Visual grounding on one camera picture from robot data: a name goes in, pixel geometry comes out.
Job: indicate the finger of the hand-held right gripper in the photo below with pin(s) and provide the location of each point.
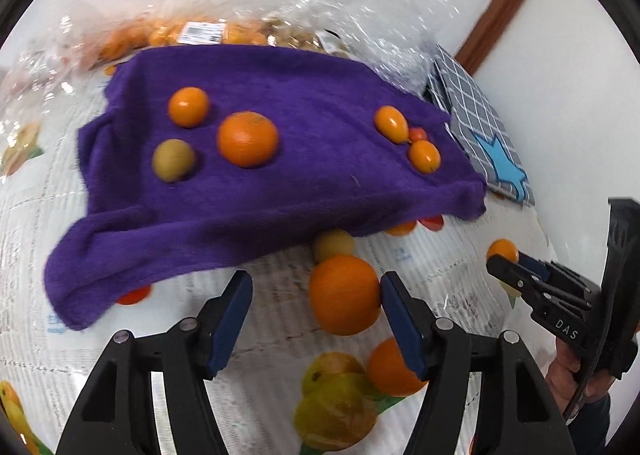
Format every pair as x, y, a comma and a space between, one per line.
507, 272
537, 269

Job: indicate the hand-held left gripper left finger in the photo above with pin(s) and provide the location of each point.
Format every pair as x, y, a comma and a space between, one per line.
230, 325

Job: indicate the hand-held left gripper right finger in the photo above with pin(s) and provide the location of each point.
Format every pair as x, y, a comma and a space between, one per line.
405, 330

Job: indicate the large orange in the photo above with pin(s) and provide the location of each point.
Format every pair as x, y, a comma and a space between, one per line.
387, 370
344, 295
247, 139

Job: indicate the small red tomato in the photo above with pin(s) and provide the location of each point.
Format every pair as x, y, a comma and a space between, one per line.
432, 222
419, 133

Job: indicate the brown-green round fruit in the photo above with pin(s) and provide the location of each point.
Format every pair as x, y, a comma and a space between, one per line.
173, 160

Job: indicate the medium orange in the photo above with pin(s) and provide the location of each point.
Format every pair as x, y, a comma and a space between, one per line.
188, 106

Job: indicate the person's right hand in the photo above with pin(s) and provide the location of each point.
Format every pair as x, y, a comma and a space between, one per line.
562, 370

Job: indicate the red-orange fruit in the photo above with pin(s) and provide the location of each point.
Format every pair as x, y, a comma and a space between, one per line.
132, 295

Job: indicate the pale yellow round fruit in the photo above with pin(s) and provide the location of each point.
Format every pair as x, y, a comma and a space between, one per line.
334, 245

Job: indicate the purple towel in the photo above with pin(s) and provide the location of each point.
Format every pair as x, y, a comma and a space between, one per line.
300, 185

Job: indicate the grey checked bag blue star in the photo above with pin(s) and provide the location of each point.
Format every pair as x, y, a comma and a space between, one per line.
470, 105

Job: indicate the clear plastic bag of oranges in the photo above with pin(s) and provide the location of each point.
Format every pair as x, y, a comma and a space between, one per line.
165, 35

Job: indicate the empty clear plastic bag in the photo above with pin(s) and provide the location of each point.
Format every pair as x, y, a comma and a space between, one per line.
30, 100

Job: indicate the clear plastic bag of longans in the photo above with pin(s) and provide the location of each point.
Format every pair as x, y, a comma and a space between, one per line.
350, 10

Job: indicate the brown wooden door frame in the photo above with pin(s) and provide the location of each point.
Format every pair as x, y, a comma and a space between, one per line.
505, 0

